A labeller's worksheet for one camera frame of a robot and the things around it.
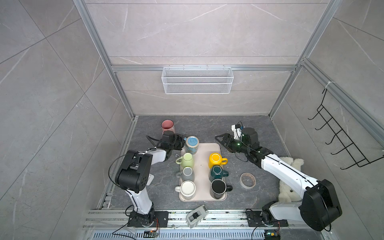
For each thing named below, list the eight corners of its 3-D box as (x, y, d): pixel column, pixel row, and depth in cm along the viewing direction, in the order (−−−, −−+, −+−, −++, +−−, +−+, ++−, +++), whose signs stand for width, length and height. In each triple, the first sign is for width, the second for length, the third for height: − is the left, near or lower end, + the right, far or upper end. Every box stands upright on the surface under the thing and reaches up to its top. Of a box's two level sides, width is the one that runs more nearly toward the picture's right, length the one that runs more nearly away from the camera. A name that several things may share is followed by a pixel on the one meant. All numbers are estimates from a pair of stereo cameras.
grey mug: (179, 187, 85) (178, 180, 77) (176, 177, 89) (174, 170, 81) (194, 180, 88) (194, 174, 80) (190, 171, 91) (190, 164, 84)
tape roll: (241, 189, 85) (242, 188, 84) (238, 174, 91) (239, 172, 89) (257, 189, 85) (258, 188, 84) (253, 174, 91) (254, 172, 89)
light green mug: (176, 168, 92) (175, 161, 85) (177, 160, 96) (175, 152, 88) (193, 168, 92) (193, 161, 85) (193, 160, 96) (193, 152, 88)
